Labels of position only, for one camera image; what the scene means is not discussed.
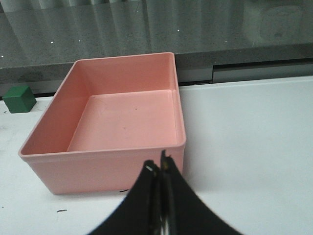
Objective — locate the pink plastic bin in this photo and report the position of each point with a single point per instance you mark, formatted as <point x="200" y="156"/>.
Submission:
<point x="107" y="118"/>

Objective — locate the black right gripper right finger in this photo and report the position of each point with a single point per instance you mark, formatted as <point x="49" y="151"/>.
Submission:
<point x="183" y="211"/>

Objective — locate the green cube right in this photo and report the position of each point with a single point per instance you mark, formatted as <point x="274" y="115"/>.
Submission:
<point x="19" y="99"/>

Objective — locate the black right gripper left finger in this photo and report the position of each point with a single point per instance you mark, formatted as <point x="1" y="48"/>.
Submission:
<point x="140" y="211"/>

